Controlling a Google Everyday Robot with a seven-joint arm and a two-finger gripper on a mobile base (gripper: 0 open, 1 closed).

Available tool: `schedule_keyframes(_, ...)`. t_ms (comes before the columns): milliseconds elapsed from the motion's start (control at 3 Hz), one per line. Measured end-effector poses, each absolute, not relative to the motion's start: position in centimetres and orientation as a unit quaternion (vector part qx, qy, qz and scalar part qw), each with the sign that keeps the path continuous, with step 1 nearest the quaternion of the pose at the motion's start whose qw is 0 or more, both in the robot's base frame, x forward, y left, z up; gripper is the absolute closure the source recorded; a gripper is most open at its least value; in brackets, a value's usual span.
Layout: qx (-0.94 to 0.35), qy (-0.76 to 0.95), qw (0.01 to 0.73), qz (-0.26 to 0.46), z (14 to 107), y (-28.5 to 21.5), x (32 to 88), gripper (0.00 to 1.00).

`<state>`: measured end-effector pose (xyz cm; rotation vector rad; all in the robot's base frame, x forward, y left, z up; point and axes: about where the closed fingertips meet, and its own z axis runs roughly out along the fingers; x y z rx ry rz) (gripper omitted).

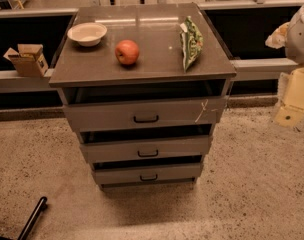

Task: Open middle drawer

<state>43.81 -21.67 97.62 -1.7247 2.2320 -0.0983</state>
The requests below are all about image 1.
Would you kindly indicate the grey bottom drawer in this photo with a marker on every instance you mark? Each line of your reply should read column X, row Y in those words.
column 148, row 174

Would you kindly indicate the red apple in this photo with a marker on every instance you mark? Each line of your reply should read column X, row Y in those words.
column 127, row 52

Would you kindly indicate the grey drawer cabinet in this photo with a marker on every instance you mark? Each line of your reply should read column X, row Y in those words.
column 94, row 75

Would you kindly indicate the small cardboard box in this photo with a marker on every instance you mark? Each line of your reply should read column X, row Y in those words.
column 28, row 60

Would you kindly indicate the grey drawer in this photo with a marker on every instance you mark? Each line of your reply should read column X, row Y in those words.
column 144, row 114
column 146, row 149
column 148, row 174

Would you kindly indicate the green chip bag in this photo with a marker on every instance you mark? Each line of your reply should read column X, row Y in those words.
column 192, row 42

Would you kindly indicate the white bowl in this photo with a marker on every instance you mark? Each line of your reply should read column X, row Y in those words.
column 87, row 34

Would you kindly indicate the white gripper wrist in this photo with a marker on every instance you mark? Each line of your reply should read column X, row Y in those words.
column 300, row 37

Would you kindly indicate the grey top drawer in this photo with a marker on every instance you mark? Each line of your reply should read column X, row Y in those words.
column 144, row 114

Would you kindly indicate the black pole on floor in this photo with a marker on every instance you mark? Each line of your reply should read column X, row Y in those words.
column 39, row 208

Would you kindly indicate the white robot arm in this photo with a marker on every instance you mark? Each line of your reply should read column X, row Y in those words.
column 290, row 35

